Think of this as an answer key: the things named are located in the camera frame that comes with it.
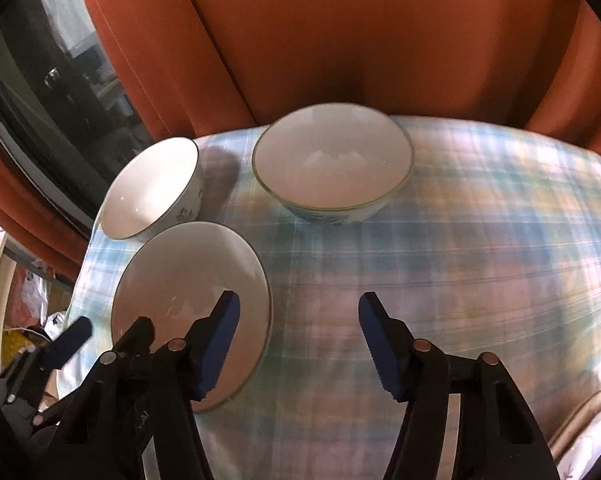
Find orange curtain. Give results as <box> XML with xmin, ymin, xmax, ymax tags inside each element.
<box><xmin>0</xmin><ymin>110</ymin><xmax>96</xmax><ymax>281</ymax></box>
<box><xmin>70</xmin><ymin>0</ymin><xmax>601</xmax><ymax>166</ymax></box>

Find white plastic bag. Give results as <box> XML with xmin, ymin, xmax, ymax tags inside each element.
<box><xmin>43</xmin><ymin>310</ymin><xmax>71</xmax><ymax>336</ymax></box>

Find dark glass window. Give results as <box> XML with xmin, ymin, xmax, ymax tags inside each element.
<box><xmin>0</xmin><ymin>0</ymin><xmax>156</xmax><ymax>231</ymax></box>

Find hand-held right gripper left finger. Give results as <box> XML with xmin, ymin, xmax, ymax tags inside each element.
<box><xmin>43</xmin><ymin>290</ymin><xmax>242</xmax><ymax>480</ymax></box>

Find pastel plaid tablecloth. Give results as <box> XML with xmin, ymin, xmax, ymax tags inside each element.
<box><xmin>55</xmin><ymin>115</ymin><xmax>601</xmax><ymax>480</ymax></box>

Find pink plastic bag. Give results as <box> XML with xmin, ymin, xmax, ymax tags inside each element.
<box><xmin>8</xmin><ymin>265</ymin><xmax>48</xmax><ymax>328</ymax></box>

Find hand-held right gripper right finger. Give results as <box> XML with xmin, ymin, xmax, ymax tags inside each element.
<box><xmin>359</xmin><ymin>291</ymin><xmax>554</xmax><ymax>480</ymax></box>

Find white bowl blue floral pattern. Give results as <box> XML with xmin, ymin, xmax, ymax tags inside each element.
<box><xmin>252</xmin><ymin>104</ymin><xmax>415</xmax><ymax>224</ymax></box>

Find white bowl grey floral pattern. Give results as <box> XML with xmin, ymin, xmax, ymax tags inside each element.
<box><xmin>110</xmin><ymin>222</ymin><xmax>272</xmax><ymax>413</ymax></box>
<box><xmin>99</xmin><ymin>137</ymin><xmax>204</xmax><ymax>242</ymax></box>

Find stack of scalloped floral plates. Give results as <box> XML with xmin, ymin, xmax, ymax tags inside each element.
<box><xmin>553</xmin><ymin>390</ymin><xmax>601</xmax><ymax>480</ymax></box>

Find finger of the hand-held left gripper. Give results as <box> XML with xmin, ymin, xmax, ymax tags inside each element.
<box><xmin>36</xmin><ymin>316</ymin><xmax>94</xmax><ymax>371</ymax></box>
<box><xmin>111</xmin><ymin>316</ymin><xmax>157</xmax><ymax>362</ymax></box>

